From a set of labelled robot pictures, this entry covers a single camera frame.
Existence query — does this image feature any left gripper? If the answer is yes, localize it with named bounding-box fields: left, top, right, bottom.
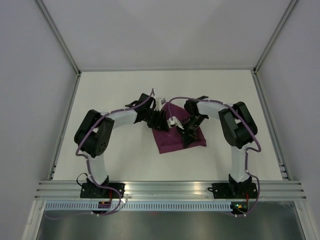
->
left=144, top=108, right=169, bottom=133

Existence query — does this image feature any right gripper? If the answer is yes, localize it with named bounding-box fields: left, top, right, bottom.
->
left=176, top=114, right=207, bottom=149

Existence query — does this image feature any purple cloth napkin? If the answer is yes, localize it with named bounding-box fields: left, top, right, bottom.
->
left=152, top=103, right=207, bottom=154

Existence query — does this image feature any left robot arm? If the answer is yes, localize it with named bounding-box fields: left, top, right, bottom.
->
left=74, top=92, right=169, bottom=198

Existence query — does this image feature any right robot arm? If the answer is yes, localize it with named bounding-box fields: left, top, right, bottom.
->
left=177, top=96, right=258, bottom=199

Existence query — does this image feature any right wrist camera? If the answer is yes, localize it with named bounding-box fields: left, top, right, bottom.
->
left=167, top=116, right=184, bottom=129

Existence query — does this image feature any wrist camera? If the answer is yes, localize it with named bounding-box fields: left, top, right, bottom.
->
left=167, top=116, right=184, bottom=129
left=154, top=97, right=167, bottom=111

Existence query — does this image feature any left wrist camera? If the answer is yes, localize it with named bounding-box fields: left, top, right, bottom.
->
left=154, top=97, right=167, bottom=111

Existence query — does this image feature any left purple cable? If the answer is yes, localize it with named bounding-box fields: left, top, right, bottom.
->
left=44, top=87, right=157, bottom=221

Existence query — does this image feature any purple cable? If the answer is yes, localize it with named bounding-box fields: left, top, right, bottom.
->
left=44, top=87, right=157, bottom=221
left=167, top=96, right=262, bottom=218

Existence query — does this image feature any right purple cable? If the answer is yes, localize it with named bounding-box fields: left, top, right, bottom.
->
left=167, top=96, right=262, bottom=218

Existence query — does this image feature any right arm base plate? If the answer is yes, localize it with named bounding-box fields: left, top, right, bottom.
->
left=207, top=183, right=258, bottom=200

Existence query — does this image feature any right aluminium frame post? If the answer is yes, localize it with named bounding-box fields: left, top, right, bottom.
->
left=252, top=0, right=301, bottom=75

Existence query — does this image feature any aluminium frame post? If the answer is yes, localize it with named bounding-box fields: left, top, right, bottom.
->
left=36, top=0, right=81, bottom=76
left=252, top=0, right=301, bottom=75

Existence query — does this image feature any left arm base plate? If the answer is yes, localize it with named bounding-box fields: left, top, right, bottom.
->
left=80, top=181, right=125, bottom=199

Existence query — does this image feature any white slotted cable duct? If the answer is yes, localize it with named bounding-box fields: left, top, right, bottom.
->
left=45, top=200, right=232, bottom=212

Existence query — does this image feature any aluminium front rail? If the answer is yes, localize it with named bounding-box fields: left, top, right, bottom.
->
left=33, top=180, right=307, bottom=202

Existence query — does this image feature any left aluminium frame post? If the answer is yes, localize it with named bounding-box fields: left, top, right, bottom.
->
left=36, top=0, right=81, bottom=76

